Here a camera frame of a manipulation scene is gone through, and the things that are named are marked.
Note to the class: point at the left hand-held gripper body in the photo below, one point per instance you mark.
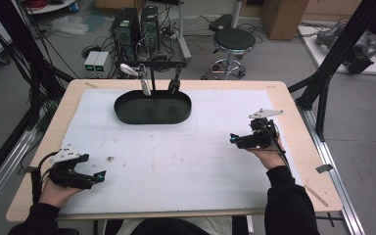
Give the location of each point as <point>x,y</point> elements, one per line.
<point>67,176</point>

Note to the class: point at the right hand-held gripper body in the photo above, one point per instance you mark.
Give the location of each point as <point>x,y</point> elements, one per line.
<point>261,138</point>

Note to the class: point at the black key stand with tray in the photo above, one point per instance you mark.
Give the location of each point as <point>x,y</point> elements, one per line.
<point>153,109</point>

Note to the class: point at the person's right hand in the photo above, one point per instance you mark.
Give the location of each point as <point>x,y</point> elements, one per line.
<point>271,158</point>

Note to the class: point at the person's left hand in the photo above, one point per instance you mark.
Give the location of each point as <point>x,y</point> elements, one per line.
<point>54,194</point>

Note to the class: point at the grey tape piece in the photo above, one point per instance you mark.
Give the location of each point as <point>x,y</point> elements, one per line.
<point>324,168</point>

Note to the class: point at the black round stool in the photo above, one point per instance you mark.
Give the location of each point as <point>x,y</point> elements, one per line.
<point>234,39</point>

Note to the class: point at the white floor platform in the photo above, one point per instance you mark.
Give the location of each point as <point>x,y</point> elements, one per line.
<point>316,54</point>

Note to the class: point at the white power supply unit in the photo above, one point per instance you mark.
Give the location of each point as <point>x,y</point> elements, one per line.
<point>102,63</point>
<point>90,63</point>

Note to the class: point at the brown cardboard box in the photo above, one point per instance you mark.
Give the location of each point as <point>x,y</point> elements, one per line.
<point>284,18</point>

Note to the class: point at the white metal stand leg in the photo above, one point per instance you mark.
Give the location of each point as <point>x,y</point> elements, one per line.
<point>182,36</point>

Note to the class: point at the grey black machine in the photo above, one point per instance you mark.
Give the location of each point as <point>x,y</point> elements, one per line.
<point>355,49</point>

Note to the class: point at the large black computer tower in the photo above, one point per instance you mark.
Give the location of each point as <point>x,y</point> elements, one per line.
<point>125,32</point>

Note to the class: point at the clear plastic bag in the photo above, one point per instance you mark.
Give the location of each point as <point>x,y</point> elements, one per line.
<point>70,25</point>

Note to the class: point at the slim black computer tower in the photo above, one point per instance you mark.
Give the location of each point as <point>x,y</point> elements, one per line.
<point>149,27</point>

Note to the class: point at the aluminium rail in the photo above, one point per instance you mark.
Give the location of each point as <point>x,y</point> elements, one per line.
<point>336,176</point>
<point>3,169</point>

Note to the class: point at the black metal frame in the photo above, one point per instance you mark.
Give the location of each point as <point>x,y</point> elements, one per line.
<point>336,55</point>
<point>29,55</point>

